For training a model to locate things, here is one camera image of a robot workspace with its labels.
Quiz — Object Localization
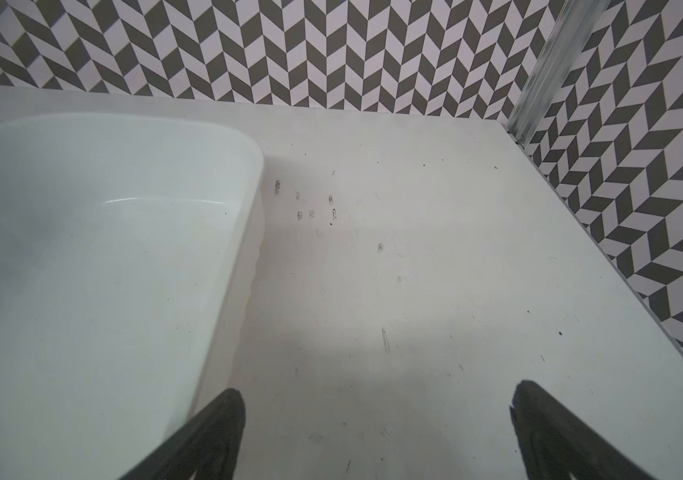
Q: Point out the white plastic bin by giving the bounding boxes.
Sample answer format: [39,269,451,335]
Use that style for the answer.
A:
[0,113,265,479]

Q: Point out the aluminium corner post right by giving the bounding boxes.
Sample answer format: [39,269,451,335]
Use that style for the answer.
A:
[507,0,609,148]

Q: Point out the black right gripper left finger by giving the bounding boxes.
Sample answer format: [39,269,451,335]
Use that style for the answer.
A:
[124,388,246,479]

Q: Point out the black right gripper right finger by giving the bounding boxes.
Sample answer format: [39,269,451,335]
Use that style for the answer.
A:
[509,380,651,480]

